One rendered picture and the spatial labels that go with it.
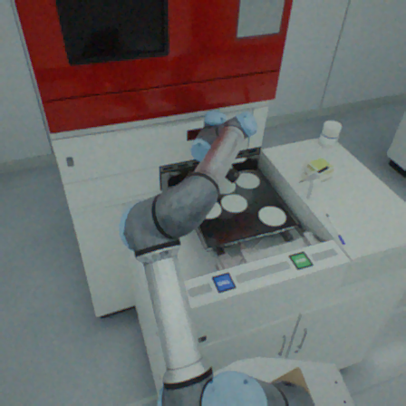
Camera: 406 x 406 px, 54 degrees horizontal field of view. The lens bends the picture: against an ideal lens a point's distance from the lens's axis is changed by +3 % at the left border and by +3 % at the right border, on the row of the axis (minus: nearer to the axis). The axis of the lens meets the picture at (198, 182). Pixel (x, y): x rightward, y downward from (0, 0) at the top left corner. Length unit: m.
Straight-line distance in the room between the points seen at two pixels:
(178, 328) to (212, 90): 0.80
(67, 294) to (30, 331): 0.25
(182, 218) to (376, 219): 0.83
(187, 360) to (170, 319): 0.09
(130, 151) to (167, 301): 0.70
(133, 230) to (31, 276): 1.65
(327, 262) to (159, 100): 0.75
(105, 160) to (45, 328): 1.13
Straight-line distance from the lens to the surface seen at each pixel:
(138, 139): 1.46
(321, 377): 1.28
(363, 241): 1.42
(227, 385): 0.90
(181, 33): 1.28
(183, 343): 0.96
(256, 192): 1.58
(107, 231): 1.74
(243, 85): 1.44
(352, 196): 1.58
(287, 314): 1.43
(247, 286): 1.20
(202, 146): 1.21
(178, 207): 0.87
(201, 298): 1.17
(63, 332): 2.30
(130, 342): 2.21
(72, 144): 1.44
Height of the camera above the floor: 1.94
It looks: 40 degrees down
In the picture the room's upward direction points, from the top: 2 degrees clockwise
